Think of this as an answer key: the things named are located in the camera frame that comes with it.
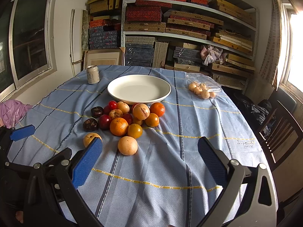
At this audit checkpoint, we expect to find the dark brown chestnut fruit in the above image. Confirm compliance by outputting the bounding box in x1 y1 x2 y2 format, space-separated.
83 118 99 131

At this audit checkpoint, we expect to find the large tan round fruit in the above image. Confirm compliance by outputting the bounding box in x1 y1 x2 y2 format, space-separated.
118 136 138 156

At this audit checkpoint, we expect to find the dark red plum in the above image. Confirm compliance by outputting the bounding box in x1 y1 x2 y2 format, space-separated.
99 114 112 130
122 113 133 125

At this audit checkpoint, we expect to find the large orange mandarin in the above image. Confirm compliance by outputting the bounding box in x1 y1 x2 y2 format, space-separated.
109 117 128 136

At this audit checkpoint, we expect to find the yellow-orange plum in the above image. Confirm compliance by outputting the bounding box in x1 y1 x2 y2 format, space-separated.
145 113 160 128
127 124 143 139

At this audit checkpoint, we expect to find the red cherry tomato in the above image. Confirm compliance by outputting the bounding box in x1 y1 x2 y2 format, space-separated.
108 100 118 110

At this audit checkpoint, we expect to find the small brown longan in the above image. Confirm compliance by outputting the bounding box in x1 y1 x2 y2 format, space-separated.
133 117 144 126

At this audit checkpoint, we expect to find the tan scarred round fruit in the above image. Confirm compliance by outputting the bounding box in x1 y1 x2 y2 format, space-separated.
133 103 150 120

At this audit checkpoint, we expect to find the purple cloth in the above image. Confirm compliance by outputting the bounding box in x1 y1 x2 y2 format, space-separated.
0 100 32 128

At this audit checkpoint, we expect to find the blue checked tablecloth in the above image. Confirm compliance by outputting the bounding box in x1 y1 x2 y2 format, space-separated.
8 66 267 226

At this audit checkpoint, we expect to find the wooden chair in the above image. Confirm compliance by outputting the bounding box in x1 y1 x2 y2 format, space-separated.
256 101 302 171

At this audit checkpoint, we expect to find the white beverage can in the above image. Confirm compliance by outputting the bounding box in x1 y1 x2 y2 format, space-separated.
86 65 100 85

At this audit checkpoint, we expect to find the clear plastic fruit box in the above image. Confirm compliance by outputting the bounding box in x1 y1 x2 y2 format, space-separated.
185 73 222 100

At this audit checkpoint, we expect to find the white ceramic plate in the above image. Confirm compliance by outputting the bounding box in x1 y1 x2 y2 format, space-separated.
107 74 172 105

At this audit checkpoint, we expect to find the framed picture leaning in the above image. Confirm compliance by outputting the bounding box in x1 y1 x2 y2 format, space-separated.
83 47 126 69

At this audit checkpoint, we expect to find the pink plastic bag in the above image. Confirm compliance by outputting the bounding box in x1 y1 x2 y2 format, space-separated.
200 45 228 66

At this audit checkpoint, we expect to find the beige curtain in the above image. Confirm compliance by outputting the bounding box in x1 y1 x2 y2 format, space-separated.
259 0 284 90

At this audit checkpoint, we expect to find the metal storage shelf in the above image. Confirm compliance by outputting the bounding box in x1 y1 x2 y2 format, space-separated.
87 0 259 92

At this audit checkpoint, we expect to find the window with white frame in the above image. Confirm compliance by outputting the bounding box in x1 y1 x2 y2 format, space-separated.
1 0 57 100

